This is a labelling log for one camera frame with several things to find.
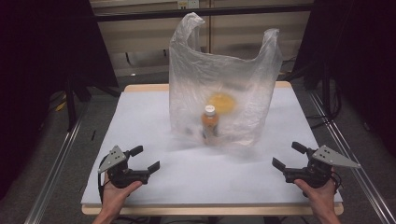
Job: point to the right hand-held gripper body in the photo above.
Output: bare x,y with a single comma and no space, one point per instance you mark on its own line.
314,174

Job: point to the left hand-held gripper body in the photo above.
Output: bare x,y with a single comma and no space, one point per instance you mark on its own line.
129,176

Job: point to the clear plastic bag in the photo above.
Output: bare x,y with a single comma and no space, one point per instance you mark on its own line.
218,71

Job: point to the person's left hand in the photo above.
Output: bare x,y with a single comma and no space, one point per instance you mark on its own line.
116,196

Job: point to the person's right hand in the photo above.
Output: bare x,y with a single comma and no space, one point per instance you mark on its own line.
319,197

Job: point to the white table mat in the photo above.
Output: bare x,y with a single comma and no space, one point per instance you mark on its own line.
202,174

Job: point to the black metal stand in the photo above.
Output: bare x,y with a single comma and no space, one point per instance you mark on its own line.
71,105
327,93

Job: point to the wooden table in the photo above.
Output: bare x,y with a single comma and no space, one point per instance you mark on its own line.
202,210

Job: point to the orange drink bottle white cap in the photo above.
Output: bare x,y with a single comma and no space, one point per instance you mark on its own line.
209,123

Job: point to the round yellow item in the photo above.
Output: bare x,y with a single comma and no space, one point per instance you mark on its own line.
222,102

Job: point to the black curtain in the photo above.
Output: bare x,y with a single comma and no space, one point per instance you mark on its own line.
361,62
37,77

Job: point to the black horizontal bar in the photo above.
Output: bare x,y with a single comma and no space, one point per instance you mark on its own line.
202,12

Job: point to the metal floor rail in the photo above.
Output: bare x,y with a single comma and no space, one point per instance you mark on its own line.
54,174
351,168

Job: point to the white wall outlet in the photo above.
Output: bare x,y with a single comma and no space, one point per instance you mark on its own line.
188,3

